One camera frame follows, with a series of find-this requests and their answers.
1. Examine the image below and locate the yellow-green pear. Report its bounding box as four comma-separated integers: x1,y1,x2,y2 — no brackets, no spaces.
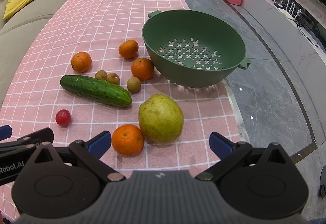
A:
138,94,183,144

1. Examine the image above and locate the white marble tv bench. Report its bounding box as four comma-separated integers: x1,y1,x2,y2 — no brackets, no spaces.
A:
241,0,325,102

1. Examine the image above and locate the beige sofa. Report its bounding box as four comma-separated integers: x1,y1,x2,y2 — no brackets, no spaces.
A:
1,0,67,103

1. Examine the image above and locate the pink checkered tablecloth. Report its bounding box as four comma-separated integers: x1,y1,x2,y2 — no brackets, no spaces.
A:
0,0,242,222

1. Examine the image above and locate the red cherry tomato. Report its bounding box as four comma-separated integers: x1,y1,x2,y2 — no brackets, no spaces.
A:
55,109,71,127

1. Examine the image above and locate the green cucumber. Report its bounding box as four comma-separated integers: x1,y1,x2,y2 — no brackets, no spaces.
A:
60,75,132,107

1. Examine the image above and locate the white wifi router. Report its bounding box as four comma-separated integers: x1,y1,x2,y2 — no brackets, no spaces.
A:
279,2,302,21

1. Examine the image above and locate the green plastic colander bowl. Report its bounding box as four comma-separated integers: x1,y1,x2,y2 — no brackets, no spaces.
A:
142,10,251,88

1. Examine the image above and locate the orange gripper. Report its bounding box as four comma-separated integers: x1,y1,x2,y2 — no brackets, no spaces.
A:
112,124,144,156

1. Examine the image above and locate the orange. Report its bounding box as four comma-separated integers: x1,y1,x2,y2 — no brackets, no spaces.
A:
71,52,92,74
118,39,139,59
131,58,154,81

